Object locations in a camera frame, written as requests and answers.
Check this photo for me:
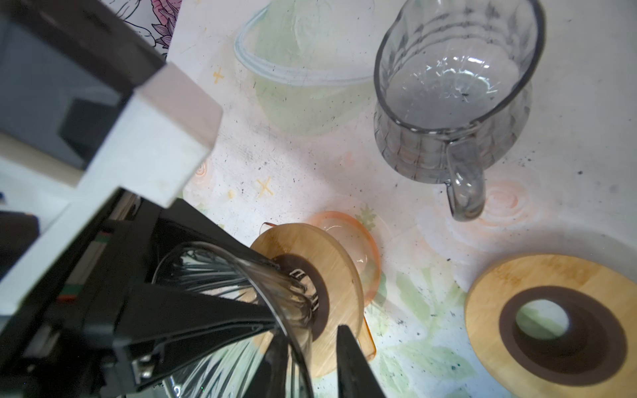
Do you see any clear grey glass pitcher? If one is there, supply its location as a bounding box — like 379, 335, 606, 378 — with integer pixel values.
373, 1, 546, 222

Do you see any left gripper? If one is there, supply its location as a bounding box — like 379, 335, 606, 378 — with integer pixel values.
1, 199, 277, 397

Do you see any grey glass dripper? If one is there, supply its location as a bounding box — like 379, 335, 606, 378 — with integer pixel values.
153, 242, 318, 397

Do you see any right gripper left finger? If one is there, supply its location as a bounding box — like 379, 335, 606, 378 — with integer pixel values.
243, 334, 289, 398

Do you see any orange glass pitcher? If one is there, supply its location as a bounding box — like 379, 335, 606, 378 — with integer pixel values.
250, 212, 381, 375

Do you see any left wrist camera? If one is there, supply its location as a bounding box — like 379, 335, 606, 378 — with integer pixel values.
1, 1, 223, 316

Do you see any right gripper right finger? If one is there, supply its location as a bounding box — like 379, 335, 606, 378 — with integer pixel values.
337, 325, 386, 398

